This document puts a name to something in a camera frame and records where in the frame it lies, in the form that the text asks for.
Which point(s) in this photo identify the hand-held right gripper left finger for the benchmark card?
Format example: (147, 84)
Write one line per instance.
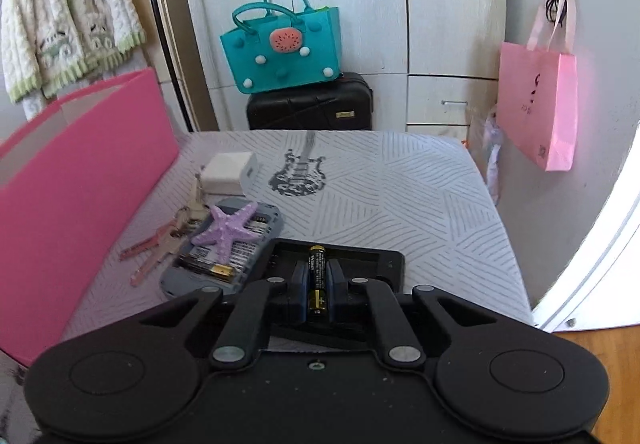
(300, 294)

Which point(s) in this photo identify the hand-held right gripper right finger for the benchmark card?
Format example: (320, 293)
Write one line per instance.
(336, 294)

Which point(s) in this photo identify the black and gold AA battery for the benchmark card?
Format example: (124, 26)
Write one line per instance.
(317, 274)
(215, 270)

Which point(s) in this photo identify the black tray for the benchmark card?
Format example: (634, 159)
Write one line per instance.
(385, 264)

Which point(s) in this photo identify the white charger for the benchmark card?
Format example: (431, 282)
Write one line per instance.
(225, 173)

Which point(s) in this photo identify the pink cardboard box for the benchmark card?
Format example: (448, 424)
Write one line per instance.
(75, 204)

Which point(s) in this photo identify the grey patterned table cloth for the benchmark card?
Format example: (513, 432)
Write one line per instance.
(400, 224)

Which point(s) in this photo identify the purple starfish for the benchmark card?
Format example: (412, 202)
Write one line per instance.
(225, 229)

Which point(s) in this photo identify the grey battery case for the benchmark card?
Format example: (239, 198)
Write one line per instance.
(175, 284)

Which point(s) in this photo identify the key bunch with pink keys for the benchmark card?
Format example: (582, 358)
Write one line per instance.
(160, 236)

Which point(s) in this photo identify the black suitcase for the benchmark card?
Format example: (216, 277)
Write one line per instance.
(300, 111)

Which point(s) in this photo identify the clear plastic bag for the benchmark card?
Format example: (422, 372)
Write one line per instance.
(492, 148)

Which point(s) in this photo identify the teal handbag with pompoms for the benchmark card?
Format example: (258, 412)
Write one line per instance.
(280, 68)

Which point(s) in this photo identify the dark metal clothes rack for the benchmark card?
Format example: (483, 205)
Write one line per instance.
(175, 73)

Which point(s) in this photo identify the pink paper bag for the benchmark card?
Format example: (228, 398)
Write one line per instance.
(540, 108)

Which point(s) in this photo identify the white door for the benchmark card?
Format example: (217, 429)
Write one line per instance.
(615, 249)

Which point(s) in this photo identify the white patterned pyjama trousers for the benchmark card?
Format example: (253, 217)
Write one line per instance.
(35, 103)

